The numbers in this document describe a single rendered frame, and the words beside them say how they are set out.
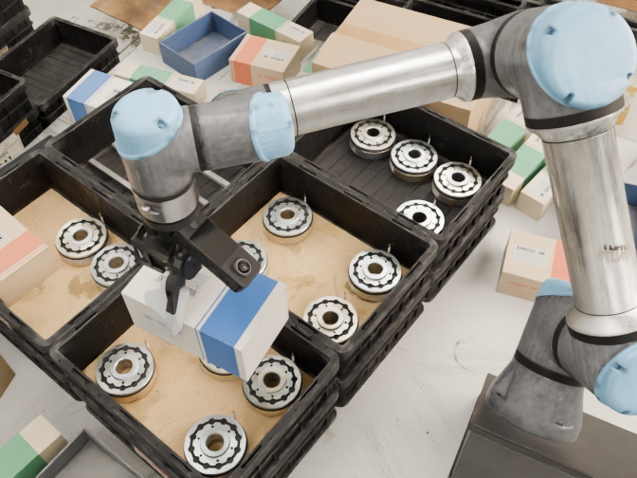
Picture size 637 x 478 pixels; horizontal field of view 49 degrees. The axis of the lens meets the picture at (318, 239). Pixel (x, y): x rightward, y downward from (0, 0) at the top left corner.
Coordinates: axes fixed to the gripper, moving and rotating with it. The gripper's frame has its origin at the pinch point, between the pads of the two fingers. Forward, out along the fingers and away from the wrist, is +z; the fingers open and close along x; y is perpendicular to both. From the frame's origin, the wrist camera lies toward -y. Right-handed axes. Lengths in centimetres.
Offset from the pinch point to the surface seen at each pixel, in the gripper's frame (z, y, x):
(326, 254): 27.9, -1.9, -33.5
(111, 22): 109, 181, -162
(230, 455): 24.8, -8.0, 11.3
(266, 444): 18.0, -13.9, 9.0
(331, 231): 27.9, -0.1, -39.2
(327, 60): 21, 22, -81
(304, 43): 36, 41, -102
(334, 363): 18.0, -16.8, -7.8
